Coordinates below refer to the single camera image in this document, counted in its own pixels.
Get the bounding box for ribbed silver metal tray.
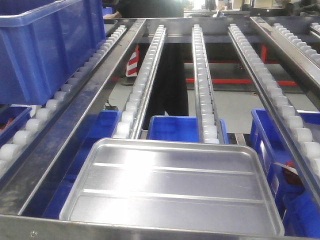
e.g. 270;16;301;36
59;138;285;237

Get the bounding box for lower blue bin centre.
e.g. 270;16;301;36
146;114;229;145

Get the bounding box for red white striped post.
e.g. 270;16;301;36
125;45;139;77

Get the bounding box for lower blue bin right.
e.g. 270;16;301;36
249;108;320;238

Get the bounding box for left white roller track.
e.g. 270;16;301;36
0;25;127;176

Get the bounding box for large blue bin on rollers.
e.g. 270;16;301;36
0;0;105;105

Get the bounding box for right steel lane divider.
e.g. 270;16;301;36
250;16;320;98

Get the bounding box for lower blue bin left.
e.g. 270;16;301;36
42;110;121;219

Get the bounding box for small blue bin far left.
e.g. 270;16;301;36
0;105;32;147

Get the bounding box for steel front shelf bar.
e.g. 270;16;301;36
0;213;320;240

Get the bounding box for far right roller track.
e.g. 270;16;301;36
273;23;320;67

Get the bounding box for steel lane divider rail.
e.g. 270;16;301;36
0;19;147;217

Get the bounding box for white roller track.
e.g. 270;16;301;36
0;25;127;176
112;25;167;139
228;23;320;187
192;24;223;144

